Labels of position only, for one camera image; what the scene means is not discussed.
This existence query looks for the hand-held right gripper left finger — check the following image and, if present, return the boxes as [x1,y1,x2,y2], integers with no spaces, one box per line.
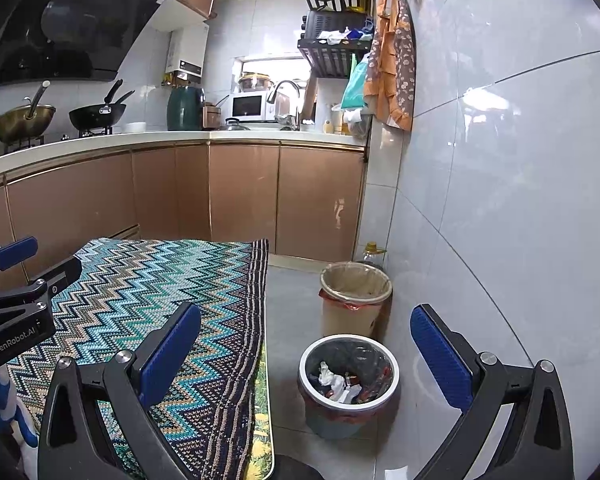
[37,302,204,480]

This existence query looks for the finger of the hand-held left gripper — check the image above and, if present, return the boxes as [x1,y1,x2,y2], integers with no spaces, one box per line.
[25,256,83,297]
[0,236,39,292]

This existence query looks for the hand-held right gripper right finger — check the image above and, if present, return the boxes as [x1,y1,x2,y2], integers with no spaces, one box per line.
[410,303,576,480]

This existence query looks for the grey trash bin white rim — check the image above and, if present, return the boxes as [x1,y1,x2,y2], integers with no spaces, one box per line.
[299,334,401,441]

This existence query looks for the beige trash bin clear liner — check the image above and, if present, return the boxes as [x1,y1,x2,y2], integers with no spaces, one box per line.
[320,262,394,341]

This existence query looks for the person's left hand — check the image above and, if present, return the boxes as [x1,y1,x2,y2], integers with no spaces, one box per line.
[0,360,41,480]

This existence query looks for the zigzag knitted cloth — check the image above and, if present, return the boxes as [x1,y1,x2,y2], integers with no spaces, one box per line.
[5,238,270,480]

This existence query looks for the crumpled white tissue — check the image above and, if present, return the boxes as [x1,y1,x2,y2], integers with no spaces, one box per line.
[317,361,349,402]

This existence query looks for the cooking oil bottle yellow cap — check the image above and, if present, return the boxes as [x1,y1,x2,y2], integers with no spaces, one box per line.
[362,241,388,271]

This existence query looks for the brass wok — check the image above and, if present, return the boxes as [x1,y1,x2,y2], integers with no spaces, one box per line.
[0,80,57,144]

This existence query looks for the gas stove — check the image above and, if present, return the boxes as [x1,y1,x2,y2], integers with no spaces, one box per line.
[2,126,115,155]

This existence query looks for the black frying pan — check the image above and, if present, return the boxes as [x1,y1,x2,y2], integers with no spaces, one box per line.
[69,79,136,131]

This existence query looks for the copper kitchen base cabinet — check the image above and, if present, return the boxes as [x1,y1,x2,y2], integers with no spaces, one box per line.
[0,130,369,292]

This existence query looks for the green air fryer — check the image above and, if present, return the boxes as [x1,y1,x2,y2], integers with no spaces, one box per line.
[166,85,206,132]

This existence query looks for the white microwave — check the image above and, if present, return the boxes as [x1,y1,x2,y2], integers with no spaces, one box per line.
[230,91,276,123]

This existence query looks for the white water heater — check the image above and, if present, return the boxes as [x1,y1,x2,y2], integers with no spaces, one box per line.
[165,22,211,79]

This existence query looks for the glass jar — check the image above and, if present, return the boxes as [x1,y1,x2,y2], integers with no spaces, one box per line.
[239,71,275,94]

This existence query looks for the teal plastic bag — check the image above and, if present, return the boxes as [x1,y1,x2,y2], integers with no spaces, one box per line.
[340,55,371,111]

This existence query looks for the wooden cutting board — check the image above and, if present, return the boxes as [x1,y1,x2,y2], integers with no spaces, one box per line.
[300,77,319,121]

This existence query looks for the orange floral apron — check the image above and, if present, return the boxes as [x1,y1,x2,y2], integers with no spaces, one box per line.
[362,0,416,132]

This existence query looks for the metal kitchen faucet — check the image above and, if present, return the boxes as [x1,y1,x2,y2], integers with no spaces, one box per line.
[266,80,302,129]

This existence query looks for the black storage rack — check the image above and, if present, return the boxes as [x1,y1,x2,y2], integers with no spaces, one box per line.
[298,0,376,79]

